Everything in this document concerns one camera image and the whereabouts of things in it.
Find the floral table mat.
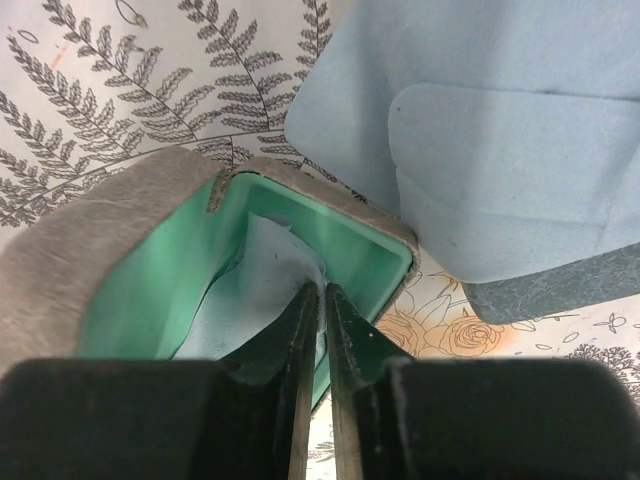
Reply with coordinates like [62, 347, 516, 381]
[0, 0, 640, 480]

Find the brown glasses case green lining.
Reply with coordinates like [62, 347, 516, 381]
[0, 145, 422, 416]

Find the grey-blue glasses case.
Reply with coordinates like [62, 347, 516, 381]
[461, 244, 640, 325]

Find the light blue cleaning cloth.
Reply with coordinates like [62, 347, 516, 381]
[173, 213, 328, 362]

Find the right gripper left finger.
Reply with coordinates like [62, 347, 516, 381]
[1, 283, 319, 479]

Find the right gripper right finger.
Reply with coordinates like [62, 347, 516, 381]
[326, 284, 639, 479]

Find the blue cloth on case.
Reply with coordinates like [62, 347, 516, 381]
[285, 1, 639, 283]

